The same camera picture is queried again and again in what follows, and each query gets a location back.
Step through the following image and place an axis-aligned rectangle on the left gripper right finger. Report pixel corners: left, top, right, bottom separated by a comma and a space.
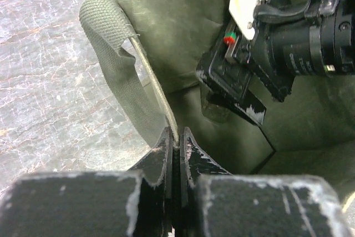
174, 128, 352, 236

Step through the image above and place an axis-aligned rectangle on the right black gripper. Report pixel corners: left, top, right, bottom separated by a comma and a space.
196, 20, 294, 126

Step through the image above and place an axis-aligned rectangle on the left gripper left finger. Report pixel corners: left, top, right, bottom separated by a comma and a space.
1, 128, 173, 236

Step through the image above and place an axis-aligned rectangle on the clear bottle yellow label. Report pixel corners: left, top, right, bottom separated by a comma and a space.
201, 98, 230, 123

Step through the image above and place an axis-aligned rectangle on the olive green canvas bag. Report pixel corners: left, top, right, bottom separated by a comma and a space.
79, 0, 354, 205

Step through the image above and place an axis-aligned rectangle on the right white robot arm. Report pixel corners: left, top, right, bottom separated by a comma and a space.
196, 0, 354, 126

